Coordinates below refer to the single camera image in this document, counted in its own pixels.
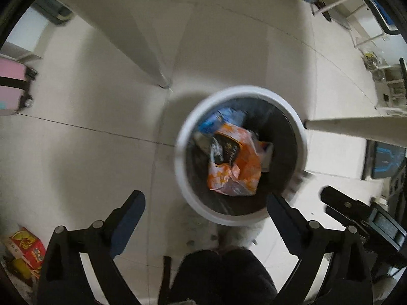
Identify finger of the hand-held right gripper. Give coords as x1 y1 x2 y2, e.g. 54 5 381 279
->
324 206 363 229
319 185 372 217

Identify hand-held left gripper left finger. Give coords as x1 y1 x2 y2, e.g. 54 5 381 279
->
38 191 146 305

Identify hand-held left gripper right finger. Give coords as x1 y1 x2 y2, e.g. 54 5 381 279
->
266 194 372 305

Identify orange snack packet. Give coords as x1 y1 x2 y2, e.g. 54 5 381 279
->
207 123 264 196

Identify white round bin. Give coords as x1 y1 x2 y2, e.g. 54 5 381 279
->
174 85 308 227

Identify grey fluffy slipper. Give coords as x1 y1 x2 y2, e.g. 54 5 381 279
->
178 206 266 251

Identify black and blue floor scale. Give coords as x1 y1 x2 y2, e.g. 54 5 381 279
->
362 140 407 181

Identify white table leg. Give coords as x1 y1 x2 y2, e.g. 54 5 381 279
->
51 0 174 89
304 116 407 148

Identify person's dark trouser legs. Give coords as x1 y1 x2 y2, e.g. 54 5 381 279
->
157 248 279 305

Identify red and yellow box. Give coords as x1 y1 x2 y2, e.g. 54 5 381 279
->
3 227 47 277

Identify metal dumbbell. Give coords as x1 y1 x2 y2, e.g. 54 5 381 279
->
362 50 386 83

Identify pink suitcase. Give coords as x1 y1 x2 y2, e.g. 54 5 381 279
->
0 55 38 116

